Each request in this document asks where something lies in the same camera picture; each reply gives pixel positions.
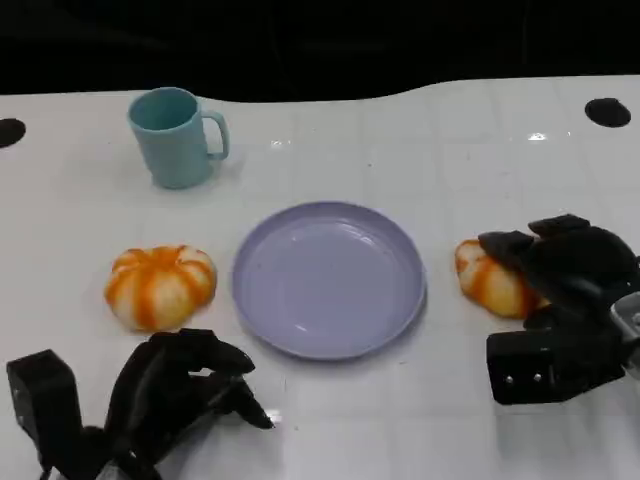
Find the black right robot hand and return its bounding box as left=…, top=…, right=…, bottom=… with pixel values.
left=478, top=213, right=640, bottom=327

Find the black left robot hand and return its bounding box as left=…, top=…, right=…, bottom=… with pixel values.
left=104, top=327, right=276, bottom=469

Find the orange white toy bread roll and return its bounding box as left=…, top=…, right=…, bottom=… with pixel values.
left=103, top=244, right=219, bottom=332
left=454, top=238, right=551, bottom=320

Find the black table grommet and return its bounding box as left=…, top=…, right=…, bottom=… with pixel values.
left=0, top=118, right=27, bottom=149
left=584, top=97, right=632, bottom=128

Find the lilac plate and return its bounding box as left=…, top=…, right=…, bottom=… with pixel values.
left=231, top=200, right=429, bottom=361

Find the pale green mug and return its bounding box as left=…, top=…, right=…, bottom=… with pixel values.
left=126, top=86, right=231, bottom=190

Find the black backdrop cloth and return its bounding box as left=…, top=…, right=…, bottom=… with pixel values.
left=0, top=0, right=640, bottom=104

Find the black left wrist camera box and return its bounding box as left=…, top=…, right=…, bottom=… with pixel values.
left=5, top=349, right=84, bottom=474

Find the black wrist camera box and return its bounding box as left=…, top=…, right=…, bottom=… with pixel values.
left=5, top=349, right=84, bottom=474
left=486, top=305, right=627, bottom=405

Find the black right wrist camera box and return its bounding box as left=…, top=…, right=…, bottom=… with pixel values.
left=486, top=305, right=627, bottom=405

